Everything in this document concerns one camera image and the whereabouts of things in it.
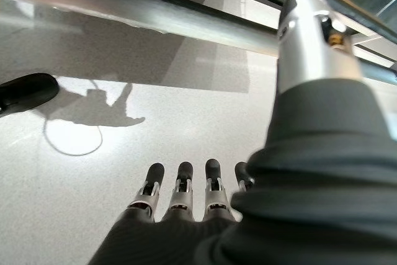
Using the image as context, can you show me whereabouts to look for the black right robot foot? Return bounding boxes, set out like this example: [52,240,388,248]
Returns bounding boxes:
[0,72,60,119]

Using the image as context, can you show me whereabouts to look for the open black dishwasher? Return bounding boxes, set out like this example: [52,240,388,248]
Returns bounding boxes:
[0,0,397,88]

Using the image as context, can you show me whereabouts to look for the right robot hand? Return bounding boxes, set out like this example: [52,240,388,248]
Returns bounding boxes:
[88,0,397,265]

